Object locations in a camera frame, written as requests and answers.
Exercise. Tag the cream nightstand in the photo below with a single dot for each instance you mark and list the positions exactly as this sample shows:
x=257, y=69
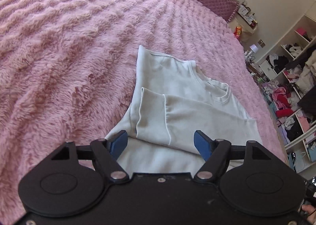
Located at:
x=244, y=30

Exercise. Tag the pink fluffy blanket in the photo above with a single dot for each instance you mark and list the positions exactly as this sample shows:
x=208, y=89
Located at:
x=61, y=54

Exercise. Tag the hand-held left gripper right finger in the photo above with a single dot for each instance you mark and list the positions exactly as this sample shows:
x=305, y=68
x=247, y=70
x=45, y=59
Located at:
x=201, y=144

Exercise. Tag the white open shelf unit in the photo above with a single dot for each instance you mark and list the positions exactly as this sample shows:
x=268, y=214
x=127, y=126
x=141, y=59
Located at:
x=303, y=27

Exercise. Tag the red and yellow snack bag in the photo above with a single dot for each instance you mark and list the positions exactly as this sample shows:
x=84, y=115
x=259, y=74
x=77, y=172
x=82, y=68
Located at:
x=238, y=33

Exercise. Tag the cream sweatshirt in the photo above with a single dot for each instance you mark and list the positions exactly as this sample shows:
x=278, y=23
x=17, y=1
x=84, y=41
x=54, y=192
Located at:
x=172, y=79

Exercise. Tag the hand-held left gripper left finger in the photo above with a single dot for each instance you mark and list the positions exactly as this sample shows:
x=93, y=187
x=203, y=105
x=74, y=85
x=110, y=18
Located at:
x=119, y=141

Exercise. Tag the pile of clothes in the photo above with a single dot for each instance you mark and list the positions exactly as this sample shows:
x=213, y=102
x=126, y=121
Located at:
x=293, y=84

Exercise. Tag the light blue bag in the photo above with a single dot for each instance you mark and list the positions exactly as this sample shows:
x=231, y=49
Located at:
x=300, y=158

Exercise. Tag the person's right hand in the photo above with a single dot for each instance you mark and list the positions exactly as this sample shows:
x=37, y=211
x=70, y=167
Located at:
x=307, y=209

